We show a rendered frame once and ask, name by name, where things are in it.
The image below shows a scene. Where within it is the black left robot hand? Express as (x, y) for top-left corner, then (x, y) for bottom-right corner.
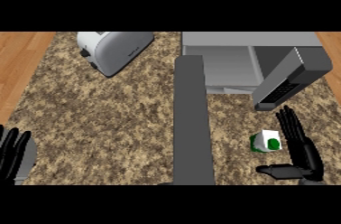
(0, 124), (34, 185)

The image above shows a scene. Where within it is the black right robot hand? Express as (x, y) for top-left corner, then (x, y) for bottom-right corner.
(255, 105), (326, 182)

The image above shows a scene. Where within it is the white and green milk carton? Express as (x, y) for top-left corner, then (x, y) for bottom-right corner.
(249, 129), (283, 154)

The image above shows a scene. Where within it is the dark grey microwave door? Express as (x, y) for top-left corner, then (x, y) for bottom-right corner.
(171, 54), (217, 186)

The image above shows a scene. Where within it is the grey microwave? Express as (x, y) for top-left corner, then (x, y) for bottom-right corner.
(181, 32), (333, 112)

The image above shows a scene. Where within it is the silver toaster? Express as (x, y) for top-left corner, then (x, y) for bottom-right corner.
(75, 32), (156, 79)

